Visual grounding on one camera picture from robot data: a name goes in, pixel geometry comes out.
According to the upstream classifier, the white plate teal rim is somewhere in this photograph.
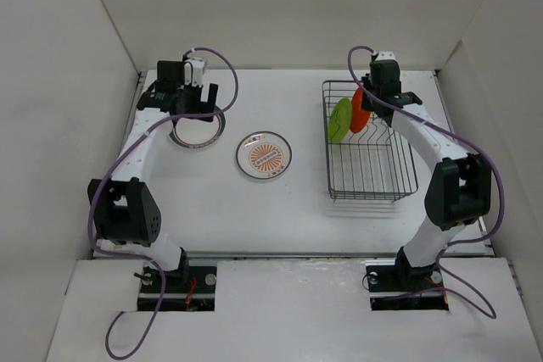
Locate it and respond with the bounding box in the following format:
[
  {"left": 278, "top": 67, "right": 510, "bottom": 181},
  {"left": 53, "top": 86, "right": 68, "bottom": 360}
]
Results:
[{"left": 169, "top": 114, "right": 226, "bottom": 148}]

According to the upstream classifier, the lime green plate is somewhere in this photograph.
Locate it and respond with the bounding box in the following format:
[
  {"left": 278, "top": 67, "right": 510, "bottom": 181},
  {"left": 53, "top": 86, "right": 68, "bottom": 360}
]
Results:
[{"left": 327, "top": 97, "right": 352, "bottom": 144}]

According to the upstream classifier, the white plate orange sunburst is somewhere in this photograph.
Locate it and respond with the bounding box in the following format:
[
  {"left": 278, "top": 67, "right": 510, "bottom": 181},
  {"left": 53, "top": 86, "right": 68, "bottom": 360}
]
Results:
[{"left": 235, "top": 131, "right": 293, "bottom": 181}]

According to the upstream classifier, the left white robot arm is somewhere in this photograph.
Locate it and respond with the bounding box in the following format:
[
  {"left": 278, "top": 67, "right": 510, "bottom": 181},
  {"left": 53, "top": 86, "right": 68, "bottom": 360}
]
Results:
[{"left": 87, "top": 56, "right": 221, "bottom": 292}]

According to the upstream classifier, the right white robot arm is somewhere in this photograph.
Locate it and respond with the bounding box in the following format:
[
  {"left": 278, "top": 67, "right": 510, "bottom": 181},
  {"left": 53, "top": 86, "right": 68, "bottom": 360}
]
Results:
[{"left": 361, "top": 52, "right": 491, "bottom": 289}]

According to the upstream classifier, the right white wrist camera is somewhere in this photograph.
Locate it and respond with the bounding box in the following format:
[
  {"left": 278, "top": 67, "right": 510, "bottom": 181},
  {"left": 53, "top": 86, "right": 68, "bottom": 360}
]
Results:
[{"left": 372, "top": 50, "right": 396, "bottom": 61}]

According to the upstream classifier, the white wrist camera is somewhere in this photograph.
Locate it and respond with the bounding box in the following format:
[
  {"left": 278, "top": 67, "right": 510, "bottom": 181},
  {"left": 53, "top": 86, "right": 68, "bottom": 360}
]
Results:
[
  {"left": 372, "top": 50, "right": 396, "bottom": 61},
  {"left": 182, "top": 57, "right": 207, "bottom": 87}
]

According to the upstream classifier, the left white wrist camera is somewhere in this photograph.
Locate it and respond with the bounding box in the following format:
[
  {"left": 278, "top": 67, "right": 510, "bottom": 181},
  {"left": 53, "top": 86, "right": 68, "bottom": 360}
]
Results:
[{"left": 182, "top": 57, "right": 207, "bottom": 87}]

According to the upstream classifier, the black wire dish rack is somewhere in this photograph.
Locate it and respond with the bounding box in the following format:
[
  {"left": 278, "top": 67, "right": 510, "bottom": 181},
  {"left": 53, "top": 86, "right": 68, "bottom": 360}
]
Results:
[{"left": 322, "top": 80, "right": 419, "bottom": 202}]

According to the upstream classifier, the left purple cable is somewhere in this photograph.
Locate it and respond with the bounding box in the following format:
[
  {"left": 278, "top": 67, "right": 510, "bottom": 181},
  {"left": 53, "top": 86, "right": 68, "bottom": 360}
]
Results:
[{"left": 87, "top": 46, "right": 239, "bottom": 359}]

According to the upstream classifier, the purple cable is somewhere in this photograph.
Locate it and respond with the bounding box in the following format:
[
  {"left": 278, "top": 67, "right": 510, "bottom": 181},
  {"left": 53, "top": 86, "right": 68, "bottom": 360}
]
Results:
[
  {"left": 87, "top": 46, "right": 239, "bottom": 359},
  {"left": 347, "top": 44, "right": 506, "bottom": 320}
]

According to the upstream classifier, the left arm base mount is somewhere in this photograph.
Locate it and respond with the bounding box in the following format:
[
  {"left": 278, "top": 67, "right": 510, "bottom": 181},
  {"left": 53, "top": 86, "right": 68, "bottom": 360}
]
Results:
[{"left": 135, "top": 250, "right": 217, "bottom": 312}]

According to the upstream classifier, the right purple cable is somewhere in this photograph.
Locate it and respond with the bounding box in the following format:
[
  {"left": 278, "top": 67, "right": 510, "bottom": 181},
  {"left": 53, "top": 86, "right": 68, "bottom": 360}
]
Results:
[{"left": 347, "top": 44, "right": 506, "bottom": 320}]

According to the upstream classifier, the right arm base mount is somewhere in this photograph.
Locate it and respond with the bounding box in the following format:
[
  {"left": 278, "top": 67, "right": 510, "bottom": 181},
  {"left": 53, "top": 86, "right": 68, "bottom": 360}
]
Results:
[{"left": 362, "top": 259, "right": 449, "bottom": 311}]

